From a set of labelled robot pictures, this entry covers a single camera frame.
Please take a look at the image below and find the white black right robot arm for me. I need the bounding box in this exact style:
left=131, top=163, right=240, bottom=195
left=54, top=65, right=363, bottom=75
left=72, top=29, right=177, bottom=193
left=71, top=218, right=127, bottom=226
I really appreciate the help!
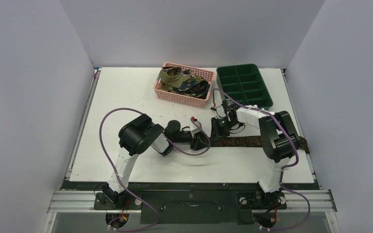
left=210, top=99, right=301, bottom=207

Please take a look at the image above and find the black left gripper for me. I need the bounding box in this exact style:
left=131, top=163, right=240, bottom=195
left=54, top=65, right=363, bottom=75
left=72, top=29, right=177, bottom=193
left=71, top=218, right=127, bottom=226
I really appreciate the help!
left=172, top=131, right=210, bottom=150

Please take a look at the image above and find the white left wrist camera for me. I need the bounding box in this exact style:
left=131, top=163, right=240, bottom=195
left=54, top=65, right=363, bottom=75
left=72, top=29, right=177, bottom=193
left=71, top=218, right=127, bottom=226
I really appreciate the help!
left=189, top=118, right=202, bottom=136

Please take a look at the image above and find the dark patterned necktie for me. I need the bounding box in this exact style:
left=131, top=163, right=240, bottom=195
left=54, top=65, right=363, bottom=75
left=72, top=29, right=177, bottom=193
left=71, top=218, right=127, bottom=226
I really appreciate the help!
left=210, top=135, right=310, bottom=154

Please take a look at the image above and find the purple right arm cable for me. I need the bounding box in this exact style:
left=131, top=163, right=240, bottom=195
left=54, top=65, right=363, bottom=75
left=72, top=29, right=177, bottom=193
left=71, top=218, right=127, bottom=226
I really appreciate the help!
left=211, top=88, right=311, bottom=232

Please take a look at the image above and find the green divided plastic tray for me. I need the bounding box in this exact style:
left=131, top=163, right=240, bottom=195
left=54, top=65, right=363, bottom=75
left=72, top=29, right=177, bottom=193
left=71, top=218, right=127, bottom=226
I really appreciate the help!
left=216, top=64, right=273, bottom=110

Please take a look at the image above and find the pink plastic basket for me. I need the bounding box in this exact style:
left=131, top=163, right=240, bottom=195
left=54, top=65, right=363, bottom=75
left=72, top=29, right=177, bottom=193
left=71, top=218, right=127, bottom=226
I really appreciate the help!
left=153, top=63, right=215, bottom=108

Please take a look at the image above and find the pile of patterned ties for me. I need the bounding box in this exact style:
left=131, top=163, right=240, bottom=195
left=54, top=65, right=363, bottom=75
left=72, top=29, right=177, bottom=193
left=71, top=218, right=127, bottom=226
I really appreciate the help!
left=158, top=67, right=210, bottom=99

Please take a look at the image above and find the black metal base rail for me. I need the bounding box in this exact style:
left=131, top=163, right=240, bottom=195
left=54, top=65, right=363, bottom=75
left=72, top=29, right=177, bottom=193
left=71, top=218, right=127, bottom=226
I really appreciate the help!
left=48, top=183, right=337, bottom=224

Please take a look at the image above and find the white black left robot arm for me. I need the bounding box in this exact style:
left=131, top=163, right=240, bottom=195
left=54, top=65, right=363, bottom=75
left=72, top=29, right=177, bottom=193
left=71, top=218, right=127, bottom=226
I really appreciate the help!
left=102, top=114, right=175, bottom=209

